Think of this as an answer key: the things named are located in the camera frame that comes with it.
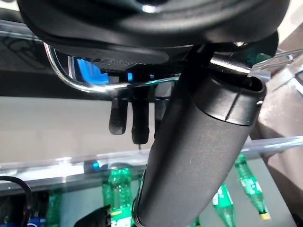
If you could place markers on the blue plastic shopping basket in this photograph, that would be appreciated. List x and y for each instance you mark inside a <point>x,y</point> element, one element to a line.
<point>92,73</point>

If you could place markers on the dark cola bottle blue label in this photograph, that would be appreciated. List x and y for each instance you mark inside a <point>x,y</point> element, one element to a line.
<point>35,223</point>

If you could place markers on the clear plastic price rail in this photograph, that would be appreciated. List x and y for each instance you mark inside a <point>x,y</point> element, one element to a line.
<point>59,170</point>
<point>279,143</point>

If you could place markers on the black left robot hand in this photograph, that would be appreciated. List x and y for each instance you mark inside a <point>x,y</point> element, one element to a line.
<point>189,153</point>

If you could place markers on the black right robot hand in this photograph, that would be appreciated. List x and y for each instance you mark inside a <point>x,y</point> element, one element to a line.
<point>94,220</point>

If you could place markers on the green soda bottle yellow cap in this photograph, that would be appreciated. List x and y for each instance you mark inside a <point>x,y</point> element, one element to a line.
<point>119,186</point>
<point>54,208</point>
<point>106,194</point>
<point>251,186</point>
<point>222,205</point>

